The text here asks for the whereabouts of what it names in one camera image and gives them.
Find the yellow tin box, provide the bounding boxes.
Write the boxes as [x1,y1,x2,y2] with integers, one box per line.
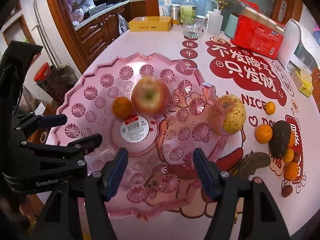
[129,16,172,32]

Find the teal cup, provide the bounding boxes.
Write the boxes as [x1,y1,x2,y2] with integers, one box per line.
[224,14,239,39]

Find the white blue card box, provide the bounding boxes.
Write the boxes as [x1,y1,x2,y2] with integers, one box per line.
[158,0,171,17]

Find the dark green avocado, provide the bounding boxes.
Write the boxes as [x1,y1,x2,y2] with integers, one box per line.
[268,120,291,159]

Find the small glass jar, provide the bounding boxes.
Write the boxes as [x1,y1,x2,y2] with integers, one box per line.
[196,15,208,30]

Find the red snack package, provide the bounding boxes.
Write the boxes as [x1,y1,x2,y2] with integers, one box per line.
[233,0,284,59]

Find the red apple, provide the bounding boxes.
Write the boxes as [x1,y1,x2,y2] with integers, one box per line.
[131,76,170,116]

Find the yellow speckled pear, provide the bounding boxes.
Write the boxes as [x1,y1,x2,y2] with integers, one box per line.
[208,94,246,135]

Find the yellow tissue pack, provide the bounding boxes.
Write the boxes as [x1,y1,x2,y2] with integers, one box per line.
[291,70,313,98]

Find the small yellow tangerine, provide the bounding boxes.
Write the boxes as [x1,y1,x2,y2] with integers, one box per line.
[265,101,276,115]
[283,148,295,164]

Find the red lid glass jar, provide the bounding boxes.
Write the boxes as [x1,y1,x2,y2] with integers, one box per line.
[34,62,68,104]

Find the white plastic squeeze bottle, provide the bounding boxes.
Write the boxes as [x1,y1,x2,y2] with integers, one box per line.
[207,9,223,36]

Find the clear drinking glass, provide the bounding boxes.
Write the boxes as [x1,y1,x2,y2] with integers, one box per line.
[183,16,203,39]

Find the small metal tin can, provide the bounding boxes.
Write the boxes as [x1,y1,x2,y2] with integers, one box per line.
[170,4,180,25]

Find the pink plastic fruit bowl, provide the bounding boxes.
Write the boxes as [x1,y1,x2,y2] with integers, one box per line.
[50,54,225,221]

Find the clear green-label bottle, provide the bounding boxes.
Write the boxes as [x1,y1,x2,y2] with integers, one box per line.
[180,0,196,25]

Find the orange tangerine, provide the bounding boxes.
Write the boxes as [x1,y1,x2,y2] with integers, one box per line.
[112,96,134,119]
[284,162,299,181]
[287,131,295,148]
[254,124,273,144]

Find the white countertop appliance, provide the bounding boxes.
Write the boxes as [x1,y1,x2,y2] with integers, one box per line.
[277,19,319,75]

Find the overripe brown banana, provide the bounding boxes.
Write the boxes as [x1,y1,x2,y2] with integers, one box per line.
[232,152,271,180]

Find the small red lychee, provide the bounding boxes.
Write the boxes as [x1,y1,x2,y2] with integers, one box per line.
[292,152,300,164]

